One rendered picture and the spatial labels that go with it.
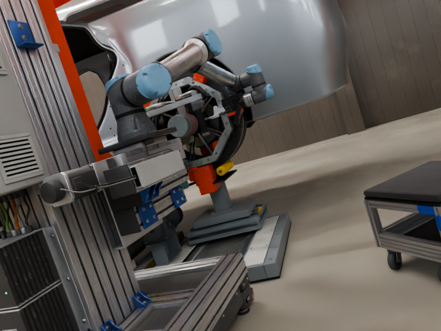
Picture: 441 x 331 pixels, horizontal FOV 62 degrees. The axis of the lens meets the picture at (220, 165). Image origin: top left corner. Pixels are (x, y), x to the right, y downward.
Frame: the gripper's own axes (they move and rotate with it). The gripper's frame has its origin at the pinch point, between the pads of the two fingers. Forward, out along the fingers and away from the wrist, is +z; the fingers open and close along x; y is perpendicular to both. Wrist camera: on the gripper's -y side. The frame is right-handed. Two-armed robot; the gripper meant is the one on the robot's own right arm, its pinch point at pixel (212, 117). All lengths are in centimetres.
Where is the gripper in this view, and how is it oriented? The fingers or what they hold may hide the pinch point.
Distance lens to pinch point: 201.5
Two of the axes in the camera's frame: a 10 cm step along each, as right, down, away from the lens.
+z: -9.1, 3.1, 2.9
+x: -2.2, 2.5, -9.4
